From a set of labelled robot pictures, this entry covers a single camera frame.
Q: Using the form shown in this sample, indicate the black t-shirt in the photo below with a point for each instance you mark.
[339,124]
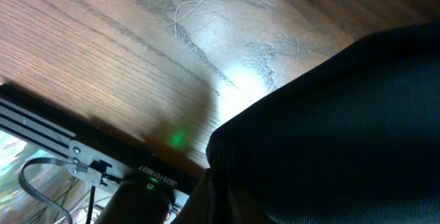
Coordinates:
[354,140]

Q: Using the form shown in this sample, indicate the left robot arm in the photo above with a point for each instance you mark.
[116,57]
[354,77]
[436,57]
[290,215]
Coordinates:
[139,199]

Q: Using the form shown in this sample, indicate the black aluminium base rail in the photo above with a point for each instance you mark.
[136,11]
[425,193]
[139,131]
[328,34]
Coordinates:
[63,135]

